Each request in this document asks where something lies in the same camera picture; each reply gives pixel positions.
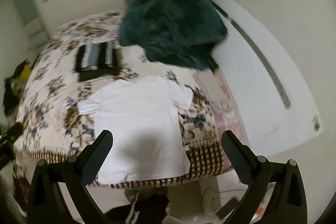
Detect white t-shirt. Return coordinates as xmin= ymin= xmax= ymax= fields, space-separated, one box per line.
xmin=78 ymin=76 xmax=194 ymax=185

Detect dark clothes on floor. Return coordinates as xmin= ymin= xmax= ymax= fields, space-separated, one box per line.
xmin=104 ymin=187 xmax=170 ymax=223

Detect black device on floor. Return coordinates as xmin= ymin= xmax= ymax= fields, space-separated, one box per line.
xmin=216 ymin=197 xmax=239 ymax=219

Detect floral bed blanket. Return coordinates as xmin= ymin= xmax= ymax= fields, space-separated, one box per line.
xmin=14 ymin=11 xmax=248 ymax=189

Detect white headboard panel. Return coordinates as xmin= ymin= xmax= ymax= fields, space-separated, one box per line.
xmin=211 ymin=0 xmax=323 ymax=156

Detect dark clutter pile left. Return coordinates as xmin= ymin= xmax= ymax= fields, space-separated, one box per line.
xmin=3 ymin=60 xmax=32 ymax=117

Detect black grey striped folded garment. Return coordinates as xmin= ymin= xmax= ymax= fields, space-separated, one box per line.
xmin=75 ymin=41 xmax=121 ymax=83

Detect dark green fuzzy blanket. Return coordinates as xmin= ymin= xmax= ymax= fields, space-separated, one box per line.
xmin=119 ymin=0 xmax=228 ymax=71

